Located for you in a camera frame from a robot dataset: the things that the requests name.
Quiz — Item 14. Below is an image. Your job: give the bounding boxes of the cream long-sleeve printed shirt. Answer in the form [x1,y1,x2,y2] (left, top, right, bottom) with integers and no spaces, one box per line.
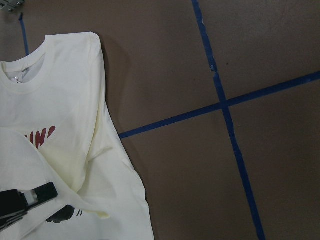
[0,32,154,240]

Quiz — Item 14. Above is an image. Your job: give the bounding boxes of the aluminium frame profile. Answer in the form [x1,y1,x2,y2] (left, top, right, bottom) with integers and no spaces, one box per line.
[0,0,25,12]

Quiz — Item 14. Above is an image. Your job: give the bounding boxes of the blue tape grid lines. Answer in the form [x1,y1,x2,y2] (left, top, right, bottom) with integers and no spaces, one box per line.
[23,0,320,240]

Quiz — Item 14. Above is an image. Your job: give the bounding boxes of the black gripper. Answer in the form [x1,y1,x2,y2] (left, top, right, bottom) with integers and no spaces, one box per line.
[0,182,58,228]

